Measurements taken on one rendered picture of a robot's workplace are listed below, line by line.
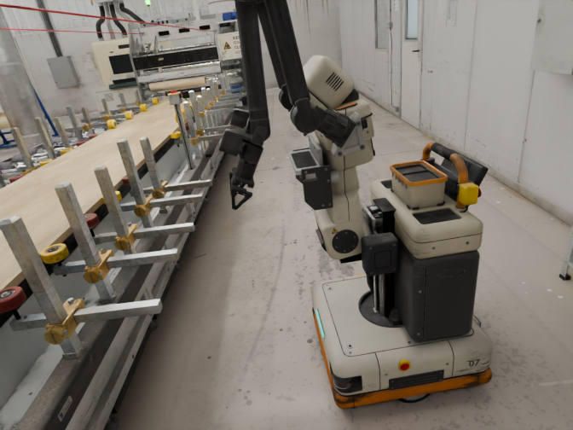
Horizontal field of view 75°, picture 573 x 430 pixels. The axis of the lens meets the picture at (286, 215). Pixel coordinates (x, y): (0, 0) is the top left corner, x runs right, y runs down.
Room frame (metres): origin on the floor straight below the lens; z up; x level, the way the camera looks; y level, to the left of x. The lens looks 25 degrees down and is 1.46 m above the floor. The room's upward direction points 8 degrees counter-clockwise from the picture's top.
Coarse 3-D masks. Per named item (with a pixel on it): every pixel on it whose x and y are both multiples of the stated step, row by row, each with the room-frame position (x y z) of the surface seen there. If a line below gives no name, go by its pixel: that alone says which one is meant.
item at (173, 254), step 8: (120, 256) 1.15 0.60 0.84; (128, 256) 1.15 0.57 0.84; (136, 256) 1.14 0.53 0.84; (144, 256) 1.13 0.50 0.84; (152, 256) 1.13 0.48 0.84; (160, 256) 1.13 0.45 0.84; (168, 256) 1.13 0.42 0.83; (176, 256) 1.12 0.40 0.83; (56, 264) 1.16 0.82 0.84; (64, 264) 1.15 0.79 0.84; (72, 264) 1.14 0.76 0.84; (80, 264) 1.13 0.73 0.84; (112, 264) 1.13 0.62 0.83; (120, 264) 1.13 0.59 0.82; (128, 264) 1.13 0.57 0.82; (136, 264) 1.13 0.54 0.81; (56, 272) 1.13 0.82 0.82; (64, 272) 1.13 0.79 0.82; (72, 272) 1.13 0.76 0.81
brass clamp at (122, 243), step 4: (132, 224) 1.44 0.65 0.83; (136, 224) 1.44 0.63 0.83; (128, 228) 1.41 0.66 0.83; (132, 228) 1.41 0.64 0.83; (136, 228) 1.43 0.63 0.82; (132, 232) 1.38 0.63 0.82; (120, 236) 1.34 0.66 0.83; (124, 236) 1.33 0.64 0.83; (128, 236) 1.34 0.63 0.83; (132, 236) 1.37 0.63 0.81; (116, 240) 1.33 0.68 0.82; (120, 240) 1.31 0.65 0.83; (124, 240) 1.32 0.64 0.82; (128, 240) 1.33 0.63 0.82; (132, 240) 1.36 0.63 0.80; (116, 244) 1.31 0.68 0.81; (120, 244) 1.31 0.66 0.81; (124, 244) 1.31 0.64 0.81; (128, 244) 1.32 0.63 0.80; (132, 244) 1.35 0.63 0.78; (120, 248) 1.31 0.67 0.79; (124, 248) 1.31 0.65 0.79
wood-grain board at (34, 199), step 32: (128, 128) 3.43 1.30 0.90; (160, 128) 3.21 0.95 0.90; (64, 160) 2.49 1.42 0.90; (96, 160) 2.37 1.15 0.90; (0, 192) 1.95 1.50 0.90; (32, 192) 1.87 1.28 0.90; (96, 192) 1.72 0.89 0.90; (32, 224) 1.42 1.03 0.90; (64, 224) 1.37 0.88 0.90; (0, 256) 1.16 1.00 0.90; (0, 288) 0.95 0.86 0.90
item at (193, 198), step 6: (168, 198) 1.65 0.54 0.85; (174, 198) 1.64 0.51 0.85; (180, 198) 1.63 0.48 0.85; (186, 198) 1.63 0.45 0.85; (192, 198) 1.63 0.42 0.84; (198, 198) 1.62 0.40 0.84; (120, 204) 1.66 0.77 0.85; (126, 204) 1.65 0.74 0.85; (132, 204) 1.64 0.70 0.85; (150, 204) 1.63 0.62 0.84; (156, 204) 1.63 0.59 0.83; (162, 204) 1.63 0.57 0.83; (168, 204) 1.63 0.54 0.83; (174, 204) 1.63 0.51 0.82; (180, 204) 1.63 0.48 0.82; (126, 210) 1.63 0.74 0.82; (132, 210) 1.63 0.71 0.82
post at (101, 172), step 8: (96, 168) 1.34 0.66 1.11; (104, 168) 1.35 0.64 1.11; (96, 176) 1.34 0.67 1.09; (104, 176) 1.34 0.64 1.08; (104, 184) 1.34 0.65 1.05; (112, 184) 1.37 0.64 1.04; (104, 192) 1.34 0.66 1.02; (112, 192) 1.35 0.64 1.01; (112, 200) 1.34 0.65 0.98; (112, 208) 1.34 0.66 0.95; (120, 208) 1.37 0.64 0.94; (112, 216) 1.34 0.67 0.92; (120, 216) 1.35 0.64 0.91; (120, 224) 1.34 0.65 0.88; (120, 232) 1.34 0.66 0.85; (128, 232) 1.36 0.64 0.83; (128, 248) 1.34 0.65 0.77
